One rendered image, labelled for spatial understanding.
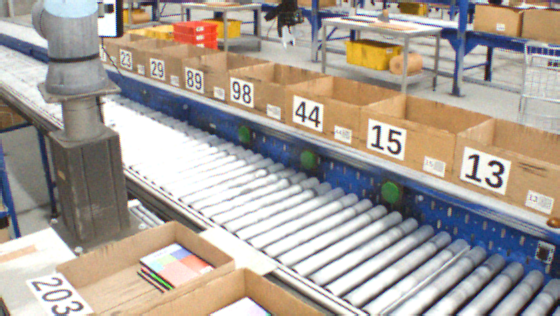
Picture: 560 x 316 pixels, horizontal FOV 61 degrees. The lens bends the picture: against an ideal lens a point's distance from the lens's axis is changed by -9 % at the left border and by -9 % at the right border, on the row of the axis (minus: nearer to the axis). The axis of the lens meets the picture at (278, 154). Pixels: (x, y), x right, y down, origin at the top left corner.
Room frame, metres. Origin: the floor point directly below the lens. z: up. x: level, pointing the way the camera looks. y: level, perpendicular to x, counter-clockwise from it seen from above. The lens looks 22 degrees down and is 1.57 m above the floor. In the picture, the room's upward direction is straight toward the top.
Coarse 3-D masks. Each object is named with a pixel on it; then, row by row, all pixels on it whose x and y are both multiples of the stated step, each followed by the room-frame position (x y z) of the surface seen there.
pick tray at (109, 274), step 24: (120, 240) 1.18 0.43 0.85; (144, 240) 1.22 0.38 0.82; (168, 240) 1.28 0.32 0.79; (192, 240) 1.23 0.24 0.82; (72, 264) 1.07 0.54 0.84; (96, 264) 1.12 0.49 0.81; (120, 264) 1.16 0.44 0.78; (216, 264) 1.16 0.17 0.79; (96, 288) 1.07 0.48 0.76; (120, 288) 1.08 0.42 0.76; (144, 288) 1.08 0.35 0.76; (192, 288) 1.00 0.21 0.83; (96, 312) 0.97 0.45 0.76; (120, 312) 0.98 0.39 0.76; (144, 312) 0.91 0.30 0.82
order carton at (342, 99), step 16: (320, 80) 2.18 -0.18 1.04; (336, 80) 2.22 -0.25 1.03; (352, 80) 2.16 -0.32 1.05; (288, 96) 2.03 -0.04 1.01; (304, 96) 1.96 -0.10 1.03; (320, 96) 1.90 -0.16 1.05; (336, 96) 2.22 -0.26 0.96; (352, 96) 2.15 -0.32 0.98; (368, 96) 2.09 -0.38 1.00; (384, 96) 2.03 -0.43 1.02; (288, 112) 2.03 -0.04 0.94; (336, 112) 1.84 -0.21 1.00; (352, 112) 1.78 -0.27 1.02; (304, 128) 1.96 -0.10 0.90; (352, 128) 1.78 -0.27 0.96; (352, 144) 1.78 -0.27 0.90
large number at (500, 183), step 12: (468, 156) 1.43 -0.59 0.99; (480, 156) 1.40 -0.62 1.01; (492, 156) 1.37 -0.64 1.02; (468, 168) 1.42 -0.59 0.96; (480, 168) 1.39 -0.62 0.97; (492, 168) 1.36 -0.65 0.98; (504, 168) 1.33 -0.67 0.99; (468, 180) 1.42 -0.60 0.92; (480, 180) 1.39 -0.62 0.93; (492, 180) 1.36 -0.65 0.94; (504, 180) 1.33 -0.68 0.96; (504, 192) 1.32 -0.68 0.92
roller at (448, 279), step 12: (468, 252) 1.27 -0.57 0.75; (480, 252) 1.27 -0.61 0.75; (456, 264) 1.20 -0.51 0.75; (468, 264) 1.21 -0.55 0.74; (444, 276) 1.14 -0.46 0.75; (456, 276) 1.16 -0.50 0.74; (432, 288) 1.09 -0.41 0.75; (444, 288) 1.11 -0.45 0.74; (408, 300) 1.05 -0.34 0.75; (420, 300) 1.05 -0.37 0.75; (432, 300) 1.06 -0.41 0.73; (396, 312) 1.00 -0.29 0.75; (408, 312) 1.00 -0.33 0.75; (420, 312) 1.02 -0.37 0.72
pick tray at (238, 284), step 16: (240, 272) 1.06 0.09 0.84; (208, 288) 0.99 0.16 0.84; (224, 288) 1.02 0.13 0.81; (240, 288) 1.05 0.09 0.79; (256, 288) 1.03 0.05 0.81; (272, 288) 0.99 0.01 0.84; (176, 304) 0.93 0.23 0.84; (192, 304) 0.96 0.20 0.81; (208, 304) 0.99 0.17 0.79; (224, 304) 1.02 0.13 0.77; (272, 304) 0.99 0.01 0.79; (288, 304) 0.95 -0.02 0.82; (304, 304) 0.92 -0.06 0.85
